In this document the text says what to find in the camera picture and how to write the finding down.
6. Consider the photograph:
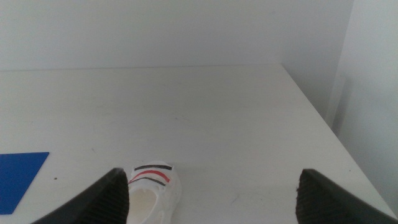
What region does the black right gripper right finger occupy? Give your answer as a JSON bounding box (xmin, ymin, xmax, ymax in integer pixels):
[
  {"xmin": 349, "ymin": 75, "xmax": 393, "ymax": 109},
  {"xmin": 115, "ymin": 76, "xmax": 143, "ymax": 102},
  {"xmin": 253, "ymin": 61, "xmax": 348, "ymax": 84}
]
[{"xmin": 295, "ymin": 169, "xmax": 398, "ymax": 224}]

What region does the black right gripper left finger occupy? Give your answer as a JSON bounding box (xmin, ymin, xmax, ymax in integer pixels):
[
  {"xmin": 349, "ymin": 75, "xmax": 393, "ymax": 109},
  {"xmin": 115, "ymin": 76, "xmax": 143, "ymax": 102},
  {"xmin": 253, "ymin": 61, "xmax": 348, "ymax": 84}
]
[{"xmin": 30, "ymin": 167, "xmax": 130, "ymax": 224}]

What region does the white shoe with stripes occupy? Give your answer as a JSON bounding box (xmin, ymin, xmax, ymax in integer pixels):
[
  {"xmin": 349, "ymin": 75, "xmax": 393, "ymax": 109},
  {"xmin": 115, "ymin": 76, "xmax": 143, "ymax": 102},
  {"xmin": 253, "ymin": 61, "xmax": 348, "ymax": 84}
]
[{"xmin": 126, "ymin": 161, "xmax": 182, "ymax": 224}]

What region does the blue mat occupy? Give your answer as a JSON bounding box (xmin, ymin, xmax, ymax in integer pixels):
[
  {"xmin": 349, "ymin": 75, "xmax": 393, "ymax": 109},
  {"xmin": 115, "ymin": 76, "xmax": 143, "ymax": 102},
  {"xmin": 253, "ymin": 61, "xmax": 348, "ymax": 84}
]
[{"xmin": 0, "ymin": 151, "xmax": 50, "ymax": 215}]

